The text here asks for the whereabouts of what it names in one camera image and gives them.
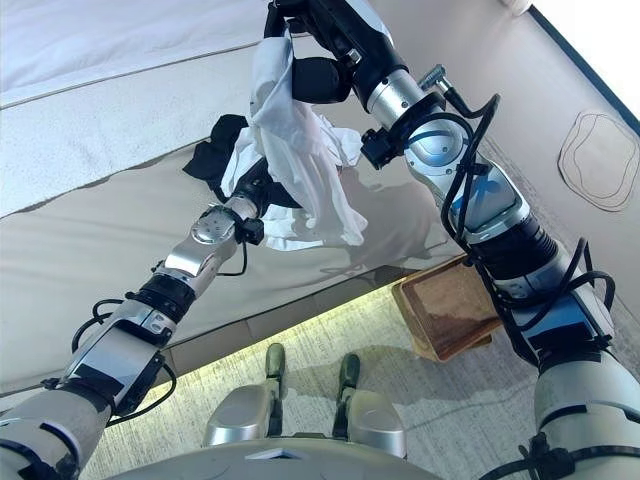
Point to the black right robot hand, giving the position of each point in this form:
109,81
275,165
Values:
340,35

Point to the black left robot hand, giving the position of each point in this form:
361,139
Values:
255,187

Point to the white cotton shirt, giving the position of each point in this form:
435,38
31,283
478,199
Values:
240,160
290,130

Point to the black cotton shirt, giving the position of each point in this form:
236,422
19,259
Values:
220,140

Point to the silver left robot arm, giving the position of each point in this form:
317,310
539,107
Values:
115,360

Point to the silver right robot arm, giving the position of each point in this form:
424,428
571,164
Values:
500,210

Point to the brown woven basket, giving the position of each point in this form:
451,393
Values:
445,310

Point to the white textured blanket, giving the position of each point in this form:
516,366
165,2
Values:
100,140

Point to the white duvet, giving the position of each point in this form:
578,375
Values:
100,40

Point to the silver left robot leg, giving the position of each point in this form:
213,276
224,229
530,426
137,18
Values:
240,415

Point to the silver robot leg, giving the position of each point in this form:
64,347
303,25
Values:
240,415
375,425

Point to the silver right robot leg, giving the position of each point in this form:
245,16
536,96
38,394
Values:
375,425

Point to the grey robot torso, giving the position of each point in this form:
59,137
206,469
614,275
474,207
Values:
275,465

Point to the small oval beige rug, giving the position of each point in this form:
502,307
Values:
595,160

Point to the large grey area rug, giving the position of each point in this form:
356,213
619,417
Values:
475,390

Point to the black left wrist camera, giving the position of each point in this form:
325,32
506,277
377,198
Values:
252,231

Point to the grey upholstered bed frame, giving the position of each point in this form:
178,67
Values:
280,320

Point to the black floor rail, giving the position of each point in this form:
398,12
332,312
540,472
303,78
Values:
585,60

